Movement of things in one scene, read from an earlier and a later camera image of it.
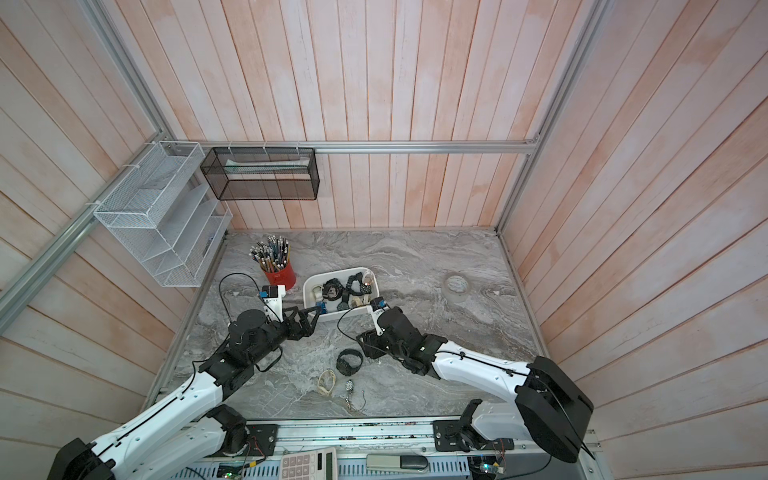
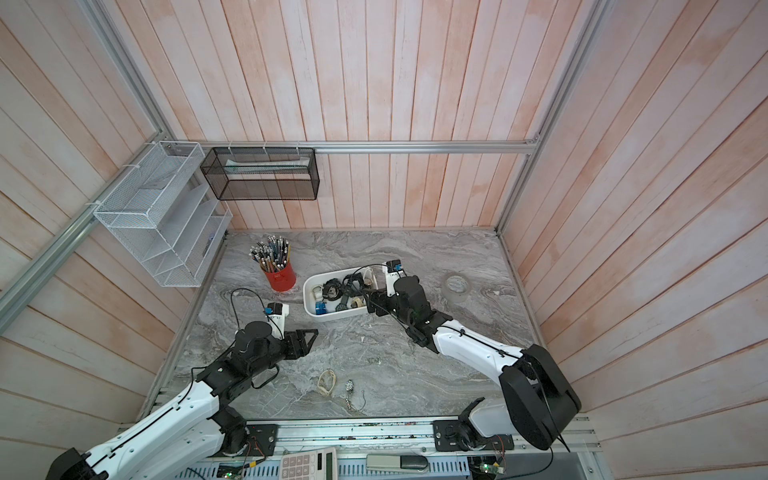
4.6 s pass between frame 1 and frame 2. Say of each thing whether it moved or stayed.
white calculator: stayed
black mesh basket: stayed
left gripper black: moved
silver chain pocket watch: stayed
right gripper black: moved
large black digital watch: moved
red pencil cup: stayed
